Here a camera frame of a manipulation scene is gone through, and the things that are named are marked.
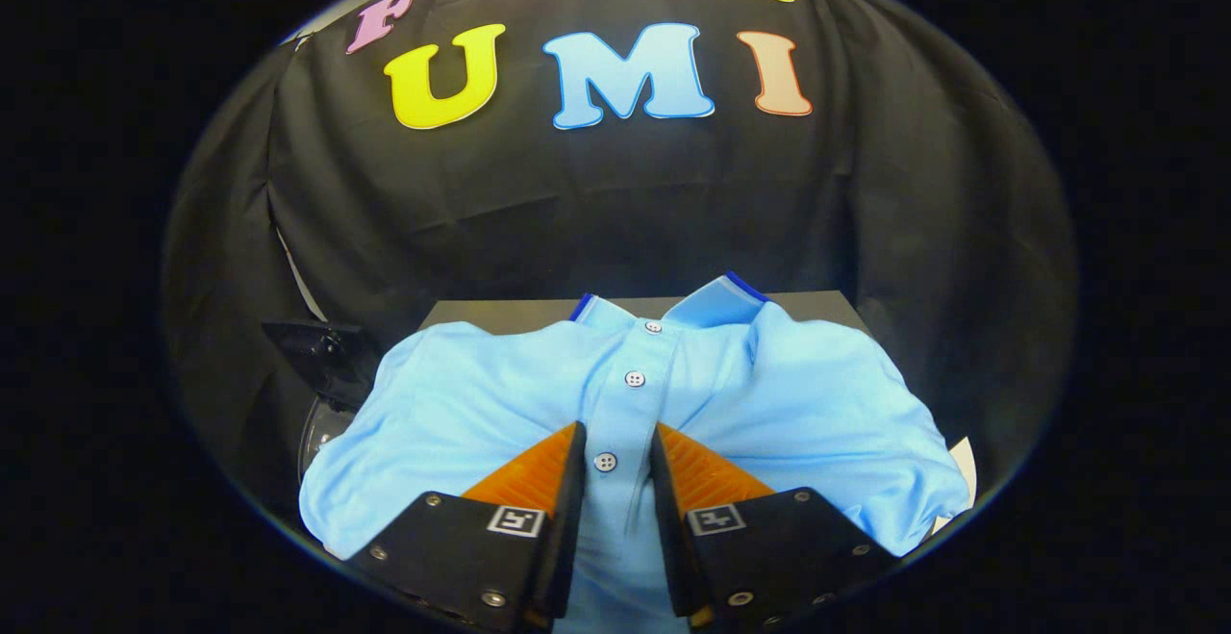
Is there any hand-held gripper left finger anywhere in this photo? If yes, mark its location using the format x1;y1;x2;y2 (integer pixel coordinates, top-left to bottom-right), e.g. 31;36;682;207
346;420;590;633

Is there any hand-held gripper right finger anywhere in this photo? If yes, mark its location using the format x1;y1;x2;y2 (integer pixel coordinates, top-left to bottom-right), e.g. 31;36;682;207
649;422;900;633

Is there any black backdrop cloth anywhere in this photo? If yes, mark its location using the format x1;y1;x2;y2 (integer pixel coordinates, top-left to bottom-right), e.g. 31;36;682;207
162;0;1080;529

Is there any beige cabinet with dark top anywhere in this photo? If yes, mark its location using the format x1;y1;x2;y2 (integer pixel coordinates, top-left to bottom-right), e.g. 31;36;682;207
418;290;871;337

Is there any light blue polo shirt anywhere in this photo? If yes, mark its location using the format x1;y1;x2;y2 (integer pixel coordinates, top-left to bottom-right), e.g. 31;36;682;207
298;271;972;634

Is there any dark washing machine lid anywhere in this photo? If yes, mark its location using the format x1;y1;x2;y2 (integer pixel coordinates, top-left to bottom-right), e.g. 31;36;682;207
262;319;383;414

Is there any white paper sheet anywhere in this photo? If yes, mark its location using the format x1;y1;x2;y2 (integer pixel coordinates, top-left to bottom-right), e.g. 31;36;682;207
931;437;980;535

